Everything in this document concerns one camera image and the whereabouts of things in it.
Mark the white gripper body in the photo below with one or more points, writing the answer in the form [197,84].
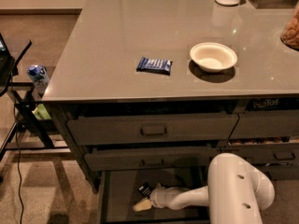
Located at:
[158,197]

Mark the black rxbar chocolate bar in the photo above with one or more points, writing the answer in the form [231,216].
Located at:
[145,189]

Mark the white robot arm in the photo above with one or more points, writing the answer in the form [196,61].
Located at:
[236,193]

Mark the open bottom grey drawer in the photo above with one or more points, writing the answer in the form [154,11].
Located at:
[119,193]

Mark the middle left grey drawer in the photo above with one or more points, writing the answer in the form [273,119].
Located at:
[149,158]

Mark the top left grey drawer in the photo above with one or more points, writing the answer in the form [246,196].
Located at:
[151,128]

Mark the middle right grey drawer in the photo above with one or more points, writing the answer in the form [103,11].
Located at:
[271,154]

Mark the grey counter cabinet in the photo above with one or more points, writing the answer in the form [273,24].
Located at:
[96,75]

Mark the bottom right grey drawer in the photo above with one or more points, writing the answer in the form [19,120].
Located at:
[283,172]

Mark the top right grey drawer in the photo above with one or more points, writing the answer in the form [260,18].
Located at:
[261,124]

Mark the black snack bag in drawer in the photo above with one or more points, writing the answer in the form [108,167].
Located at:
[264,104]

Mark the blue candy bar wrapper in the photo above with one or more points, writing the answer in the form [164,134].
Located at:
[160,66]

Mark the green packet on cart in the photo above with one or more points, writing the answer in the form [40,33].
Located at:
[41,112]

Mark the white paper bowl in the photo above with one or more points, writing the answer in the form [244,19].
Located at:
[213,57]

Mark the black side cart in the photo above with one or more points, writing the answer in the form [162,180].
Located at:
[25,100]

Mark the glass jar of nuts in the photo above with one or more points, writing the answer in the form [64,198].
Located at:
[290,34]

